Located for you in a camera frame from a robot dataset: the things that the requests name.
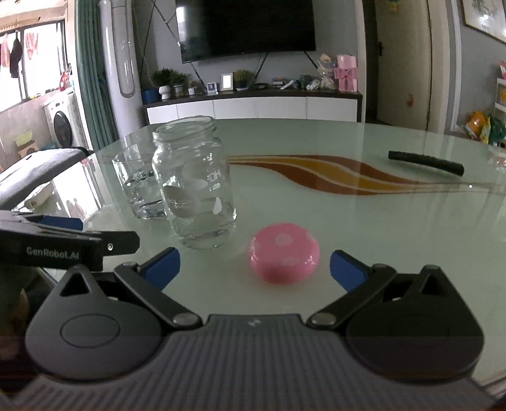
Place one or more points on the stack of books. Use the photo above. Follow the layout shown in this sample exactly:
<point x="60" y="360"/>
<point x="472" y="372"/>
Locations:
<point x="277" y="82"/>

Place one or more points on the dark glass jar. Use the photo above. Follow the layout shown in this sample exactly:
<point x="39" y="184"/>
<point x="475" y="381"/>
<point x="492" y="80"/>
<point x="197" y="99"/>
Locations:
<point x="304" y="81"/>

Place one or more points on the small green potted plant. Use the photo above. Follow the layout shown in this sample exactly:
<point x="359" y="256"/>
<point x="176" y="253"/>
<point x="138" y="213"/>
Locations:
<point x="180" y="83"/>

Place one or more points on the small bear door sticker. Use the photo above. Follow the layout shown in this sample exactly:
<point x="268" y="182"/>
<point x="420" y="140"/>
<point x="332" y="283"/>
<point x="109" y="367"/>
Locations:
<point x="412" y="100"/>

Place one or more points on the white washing machine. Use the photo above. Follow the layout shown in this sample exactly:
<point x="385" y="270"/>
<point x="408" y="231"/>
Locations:
<point x="63" y="122"/>

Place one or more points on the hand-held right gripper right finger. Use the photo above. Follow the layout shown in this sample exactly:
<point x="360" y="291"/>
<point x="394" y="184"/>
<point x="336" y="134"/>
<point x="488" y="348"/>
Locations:
<point x="348" y="270"/>

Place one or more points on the black foam tube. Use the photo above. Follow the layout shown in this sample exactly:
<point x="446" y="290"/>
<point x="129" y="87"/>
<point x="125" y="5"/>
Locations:
<point x="425" y="162"/>

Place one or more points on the white standing air conditioner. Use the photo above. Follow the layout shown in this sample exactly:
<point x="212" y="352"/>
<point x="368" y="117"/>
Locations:
<point x="120" y="59"/>

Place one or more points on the blue round container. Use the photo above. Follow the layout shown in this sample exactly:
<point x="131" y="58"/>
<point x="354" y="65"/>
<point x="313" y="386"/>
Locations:
<point x="150" y="96"/>

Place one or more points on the black hanging garment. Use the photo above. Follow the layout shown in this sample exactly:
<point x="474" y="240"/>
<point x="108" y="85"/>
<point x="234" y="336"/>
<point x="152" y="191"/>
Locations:
<point x="16" y="57"/>

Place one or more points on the plant in dark pot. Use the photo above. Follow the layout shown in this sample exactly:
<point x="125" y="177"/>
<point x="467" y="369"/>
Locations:
<point x="242" y="79"/>

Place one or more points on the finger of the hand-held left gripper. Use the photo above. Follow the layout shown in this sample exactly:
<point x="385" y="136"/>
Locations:
<point x="59" y="223"/>
<point x="122" y="243"/>

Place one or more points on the yellow and green snack bags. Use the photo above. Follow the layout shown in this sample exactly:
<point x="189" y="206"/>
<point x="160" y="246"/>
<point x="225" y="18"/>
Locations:
<point x="484" y="128"/>

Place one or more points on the small plant in glass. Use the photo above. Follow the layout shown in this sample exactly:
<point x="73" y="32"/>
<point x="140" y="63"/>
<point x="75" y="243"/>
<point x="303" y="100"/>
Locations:
<point x="192" y="89"/>

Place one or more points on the white television cabinet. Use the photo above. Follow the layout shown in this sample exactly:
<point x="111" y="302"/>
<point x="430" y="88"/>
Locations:
<point x="253" y="108"/>

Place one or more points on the pink hanging garment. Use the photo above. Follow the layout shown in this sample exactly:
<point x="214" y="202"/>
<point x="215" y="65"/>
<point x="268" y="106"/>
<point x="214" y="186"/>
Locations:
<point x="31" y="45"/>

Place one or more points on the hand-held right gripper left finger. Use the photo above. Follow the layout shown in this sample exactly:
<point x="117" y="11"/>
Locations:
<point x="164" y="266"/>

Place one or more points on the white snack shelf rack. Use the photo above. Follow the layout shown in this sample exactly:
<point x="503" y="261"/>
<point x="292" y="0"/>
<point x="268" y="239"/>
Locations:
<point x="501" y="89"/>

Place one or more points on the framed ink painting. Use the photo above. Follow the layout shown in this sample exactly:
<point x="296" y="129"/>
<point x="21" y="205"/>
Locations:
<point x="484" y="14"/>

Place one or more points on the small dark photo frame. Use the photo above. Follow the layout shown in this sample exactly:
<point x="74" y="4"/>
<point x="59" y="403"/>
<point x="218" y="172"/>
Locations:
<point x="212" y="87"/>

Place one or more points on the white room door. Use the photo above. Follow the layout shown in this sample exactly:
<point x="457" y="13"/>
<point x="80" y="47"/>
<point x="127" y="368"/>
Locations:
<point x="403" y="71"/>

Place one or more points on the white photo frame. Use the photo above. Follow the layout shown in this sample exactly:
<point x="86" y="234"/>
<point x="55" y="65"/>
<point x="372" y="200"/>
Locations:
<point x="227" y="82"/>

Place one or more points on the white remote control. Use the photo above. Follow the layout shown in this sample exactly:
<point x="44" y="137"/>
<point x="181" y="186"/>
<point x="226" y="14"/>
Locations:
<point x="288" y="84"/>

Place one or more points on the dark grey chair back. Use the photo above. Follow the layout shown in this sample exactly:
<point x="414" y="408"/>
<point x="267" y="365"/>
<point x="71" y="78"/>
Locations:
<point x="35" y="174"/>

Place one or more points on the clear wrapped bouquet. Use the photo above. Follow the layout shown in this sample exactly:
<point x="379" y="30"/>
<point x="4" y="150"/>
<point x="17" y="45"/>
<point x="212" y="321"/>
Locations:
<point x="327" y="71"/>

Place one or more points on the clear glass bottle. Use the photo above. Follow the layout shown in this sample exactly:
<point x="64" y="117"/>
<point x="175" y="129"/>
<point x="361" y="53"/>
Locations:
<point x="197" y="209"/>

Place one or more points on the pink gift box with bow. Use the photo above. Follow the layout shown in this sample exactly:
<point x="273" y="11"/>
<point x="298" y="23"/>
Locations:
<point x="346" y="75"/>

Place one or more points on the black wall television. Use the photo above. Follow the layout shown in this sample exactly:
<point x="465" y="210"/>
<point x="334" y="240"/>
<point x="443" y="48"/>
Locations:
<point x="245" y="27"/>

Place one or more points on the pink dotted bottle cap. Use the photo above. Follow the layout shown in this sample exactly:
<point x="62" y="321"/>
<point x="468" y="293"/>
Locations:
<point x="282" y="253"/>

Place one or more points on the green curtain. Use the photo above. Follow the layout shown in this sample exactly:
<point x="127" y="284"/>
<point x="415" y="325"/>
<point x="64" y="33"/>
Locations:
<point x="95" y="79"/>

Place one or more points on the green plant in white pot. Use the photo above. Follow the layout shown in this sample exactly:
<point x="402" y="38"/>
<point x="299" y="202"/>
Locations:
<point x="163" y="79"/>

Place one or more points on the clear glass cup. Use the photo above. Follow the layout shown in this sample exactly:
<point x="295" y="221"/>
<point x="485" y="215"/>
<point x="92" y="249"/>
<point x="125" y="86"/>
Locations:
<point x="134" y="189"/>

